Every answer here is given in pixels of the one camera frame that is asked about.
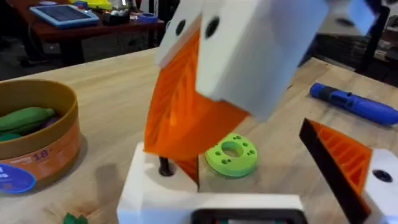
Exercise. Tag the green toy vegetable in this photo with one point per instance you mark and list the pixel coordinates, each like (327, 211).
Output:
(74, 219)

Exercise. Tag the dark brown side table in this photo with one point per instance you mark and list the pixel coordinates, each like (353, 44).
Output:
(93, 31)

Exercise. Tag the finger of the white orange right gripper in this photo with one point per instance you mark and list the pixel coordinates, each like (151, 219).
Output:
(174, 118)
(255, 53)

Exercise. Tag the black upright stand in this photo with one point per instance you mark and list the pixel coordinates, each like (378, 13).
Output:
(374, 37)

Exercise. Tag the blue electric screwdriver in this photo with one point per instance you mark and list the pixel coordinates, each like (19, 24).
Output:
(354, 104)

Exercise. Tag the green disc with holes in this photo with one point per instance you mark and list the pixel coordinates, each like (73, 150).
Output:
(231, 163)

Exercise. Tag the brown tub with toys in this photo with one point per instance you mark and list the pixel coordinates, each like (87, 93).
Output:
(40, 130)

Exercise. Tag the black small box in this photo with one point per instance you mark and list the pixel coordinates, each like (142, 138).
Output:
(115, 17)

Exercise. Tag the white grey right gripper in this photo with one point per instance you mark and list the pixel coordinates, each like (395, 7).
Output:
(351, 15)

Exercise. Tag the white orange left gripper right finger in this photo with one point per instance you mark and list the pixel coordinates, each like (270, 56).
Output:
(348, 155)

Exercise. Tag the blue framed tablet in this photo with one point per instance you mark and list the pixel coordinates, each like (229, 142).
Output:
(63, 15)

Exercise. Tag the yellow toy heap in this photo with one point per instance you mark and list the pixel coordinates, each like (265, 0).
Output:
(93, 3)

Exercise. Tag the blue tape roll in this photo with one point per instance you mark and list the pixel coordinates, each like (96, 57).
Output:
(147, 17)

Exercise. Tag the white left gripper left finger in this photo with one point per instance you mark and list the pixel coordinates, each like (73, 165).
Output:
(143, 180)

